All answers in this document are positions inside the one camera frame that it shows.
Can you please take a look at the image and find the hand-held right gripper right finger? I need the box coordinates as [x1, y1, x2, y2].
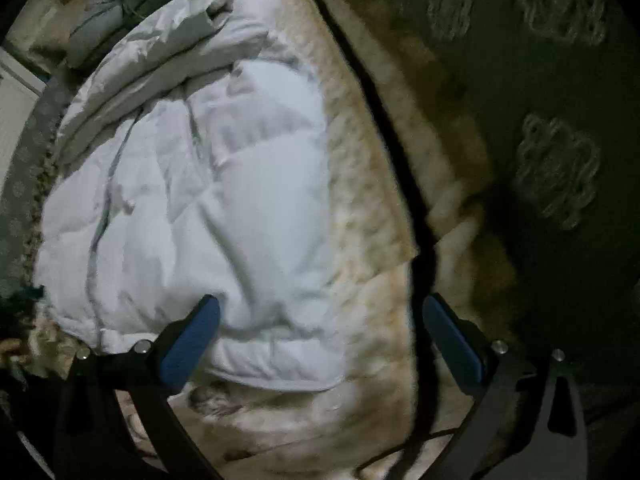
[421, 292, 591, 480]

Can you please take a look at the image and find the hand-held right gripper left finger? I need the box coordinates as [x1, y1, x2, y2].
[52, 294, 222, 480]

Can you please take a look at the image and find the light grey puffer jacket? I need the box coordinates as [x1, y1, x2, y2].
[35, 0, 352, 393]

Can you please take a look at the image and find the floral bed blanket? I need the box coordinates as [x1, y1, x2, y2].
[20, 0, 526, 480]

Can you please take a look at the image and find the grey patterned bed surround cover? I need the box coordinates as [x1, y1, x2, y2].
[0, 0, 640, 396]

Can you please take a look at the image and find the white slatted wardrobe door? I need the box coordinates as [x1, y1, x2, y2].
[0, 47, 47, 196]

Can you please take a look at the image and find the grey-blue quilt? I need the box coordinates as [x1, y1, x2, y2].
[67, 0, 187, 69]

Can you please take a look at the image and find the black cable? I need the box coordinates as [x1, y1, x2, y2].
[359, 426, 462, 472]

